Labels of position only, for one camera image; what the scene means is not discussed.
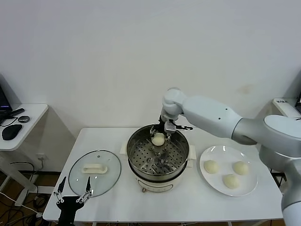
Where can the white round plate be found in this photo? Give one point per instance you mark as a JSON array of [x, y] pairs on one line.
[[212, 153]]

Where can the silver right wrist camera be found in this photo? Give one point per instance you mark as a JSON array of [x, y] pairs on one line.
[[169, 127]]

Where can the white side table with laptop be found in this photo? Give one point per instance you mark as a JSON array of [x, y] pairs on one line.
[[35, 113]]

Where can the printed label sticker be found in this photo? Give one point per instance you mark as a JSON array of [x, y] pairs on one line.
[[282, 102]]

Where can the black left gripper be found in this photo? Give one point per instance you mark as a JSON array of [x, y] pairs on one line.
[[68, 207]]

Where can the white wall outlet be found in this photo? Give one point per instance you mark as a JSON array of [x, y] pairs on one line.
[[42, 157]]

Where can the black computer mouse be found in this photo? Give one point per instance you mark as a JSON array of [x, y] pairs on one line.
[[11, 131]]

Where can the black remote stick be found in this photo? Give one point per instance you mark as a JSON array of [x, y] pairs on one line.
[[17, 111]]

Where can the white steamed baozi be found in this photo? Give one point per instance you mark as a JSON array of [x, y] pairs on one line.
[[211, 167], [231, 181], [158, 140], [240, 168]]

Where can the stainless steel steamer basket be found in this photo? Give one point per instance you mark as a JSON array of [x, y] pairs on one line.
[[141, 164]]

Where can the black monitor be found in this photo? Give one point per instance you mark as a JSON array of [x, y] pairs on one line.
[[299, 99]]

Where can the round grey puck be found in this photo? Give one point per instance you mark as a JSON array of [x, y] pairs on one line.
[[24, 118]]

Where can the white electric cooker pot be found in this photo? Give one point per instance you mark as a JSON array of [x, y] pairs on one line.
[[160, 186]]

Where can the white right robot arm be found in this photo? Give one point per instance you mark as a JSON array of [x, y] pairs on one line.
[[211, 113]]

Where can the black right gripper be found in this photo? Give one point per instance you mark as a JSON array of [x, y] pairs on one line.
[[161, 126]]

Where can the black laptop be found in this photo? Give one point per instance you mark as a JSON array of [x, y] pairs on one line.
[[3, 101]]

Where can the white power strip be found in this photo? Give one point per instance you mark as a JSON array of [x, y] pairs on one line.
[[39, 214]]

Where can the white side table with label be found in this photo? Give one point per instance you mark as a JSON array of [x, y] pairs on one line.
[[283, 108]]

